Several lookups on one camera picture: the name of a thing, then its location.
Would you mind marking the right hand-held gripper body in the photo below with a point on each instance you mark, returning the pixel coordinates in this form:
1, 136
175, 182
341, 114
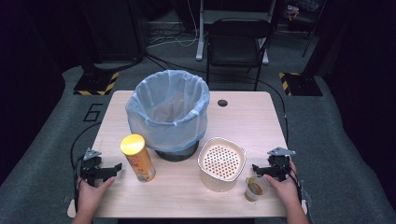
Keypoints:
280, 163

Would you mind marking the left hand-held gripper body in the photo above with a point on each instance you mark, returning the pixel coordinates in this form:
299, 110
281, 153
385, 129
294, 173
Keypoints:
91, 165

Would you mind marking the clear plastic cup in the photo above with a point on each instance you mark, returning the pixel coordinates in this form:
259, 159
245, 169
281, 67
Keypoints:
264, 185

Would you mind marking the brown tea bag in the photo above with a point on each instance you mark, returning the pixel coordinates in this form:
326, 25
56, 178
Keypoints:
255, 188

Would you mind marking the yellow chip can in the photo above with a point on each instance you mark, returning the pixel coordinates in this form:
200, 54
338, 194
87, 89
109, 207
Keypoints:
140, 161

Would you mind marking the white strainer basket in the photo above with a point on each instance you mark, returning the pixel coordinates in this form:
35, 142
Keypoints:
221, 161

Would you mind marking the black mesh trash bin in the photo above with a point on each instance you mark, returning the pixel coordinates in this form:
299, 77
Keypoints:
176, 156

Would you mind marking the blue plastic bin bag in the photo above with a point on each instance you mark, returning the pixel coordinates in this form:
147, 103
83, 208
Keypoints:
168, 124

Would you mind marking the person's left hand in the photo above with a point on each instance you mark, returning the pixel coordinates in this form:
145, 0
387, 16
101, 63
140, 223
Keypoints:
90, 196

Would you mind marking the person's right hand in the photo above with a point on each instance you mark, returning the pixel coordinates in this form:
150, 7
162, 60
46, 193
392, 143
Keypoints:
285, 189

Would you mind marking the black stand base striped edge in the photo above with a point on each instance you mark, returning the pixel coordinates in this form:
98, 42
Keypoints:
303, 84
96, 83

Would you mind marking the black folding chair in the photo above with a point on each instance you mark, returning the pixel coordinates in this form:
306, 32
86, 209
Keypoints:
236, 46

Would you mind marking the black cabinet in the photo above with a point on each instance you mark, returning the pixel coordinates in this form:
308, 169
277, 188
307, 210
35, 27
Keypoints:
115, 31

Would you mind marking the white desk frame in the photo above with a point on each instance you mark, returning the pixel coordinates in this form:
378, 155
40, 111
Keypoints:
200, 34

